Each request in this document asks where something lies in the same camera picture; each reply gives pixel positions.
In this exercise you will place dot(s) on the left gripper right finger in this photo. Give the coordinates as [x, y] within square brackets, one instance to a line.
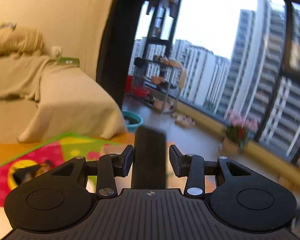
[191, 167]

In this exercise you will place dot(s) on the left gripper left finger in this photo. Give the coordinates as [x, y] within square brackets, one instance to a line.
[111, 166]

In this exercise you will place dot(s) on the black rectangular device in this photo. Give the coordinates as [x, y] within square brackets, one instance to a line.
[149, 164]

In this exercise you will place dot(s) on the black cone-shaped object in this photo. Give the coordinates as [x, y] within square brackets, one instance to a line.
[22, 175]

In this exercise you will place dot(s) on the teal plastic basin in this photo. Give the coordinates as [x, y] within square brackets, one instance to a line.
[132, 120]

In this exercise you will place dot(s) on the potted pink flowers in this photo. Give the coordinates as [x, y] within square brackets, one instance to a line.
[236, 134]

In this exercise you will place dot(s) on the amber liquid bottle black cap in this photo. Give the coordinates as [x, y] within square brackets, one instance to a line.
[44, 167]

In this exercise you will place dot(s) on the metal storage rack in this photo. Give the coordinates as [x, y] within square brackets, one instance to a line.
[156, 76]

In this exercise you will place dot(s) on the colourful duck play mat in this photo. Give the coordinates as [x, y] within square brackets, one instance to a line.
[21, 162]

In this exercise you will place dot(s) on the beige covered sofa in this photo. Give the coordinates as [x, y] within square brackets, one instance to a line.
[40, 100]

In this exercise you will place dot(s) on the green label box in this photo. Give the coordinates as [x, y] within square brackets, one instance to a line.
[64, 61]

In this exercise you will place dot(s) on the beige bundled blanket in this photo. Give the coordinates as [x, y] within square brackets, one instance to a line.
[19, 39]

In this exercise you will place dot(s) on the white wall socket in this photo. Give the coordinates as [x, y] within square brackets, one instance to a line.
[56, 51]

